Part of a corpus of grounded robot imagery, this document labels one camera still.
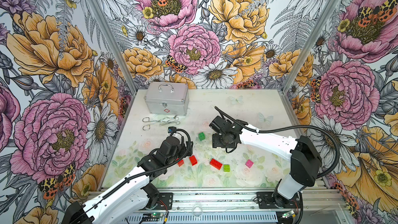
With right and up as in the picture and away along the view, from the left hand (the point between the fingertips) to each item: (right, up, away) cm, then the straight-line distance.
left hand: (183, 148), depth 81 cm
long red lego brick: (+17, -10, +4) cm, 20 cm away
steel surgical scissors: (-11, +11, +23) cm, 28 cm away
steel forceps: (-27, +8, +21) cm, 35 cm away
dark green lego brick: (+9, +3, +13) cm, 16 cm away
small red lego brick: (-2, -9, +3) cm, 9 cm away
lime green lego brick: (+22, -11, +3) cm, 25 cm away
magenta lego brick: (+35, -10, +4) cm, 36 cm away
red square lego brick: (+5, -8, +4) cm, 10 cm away
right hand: (+19, 0, +1) cm, 19 cm away
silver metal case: (-10, +26, +18) cm, 33 cm away
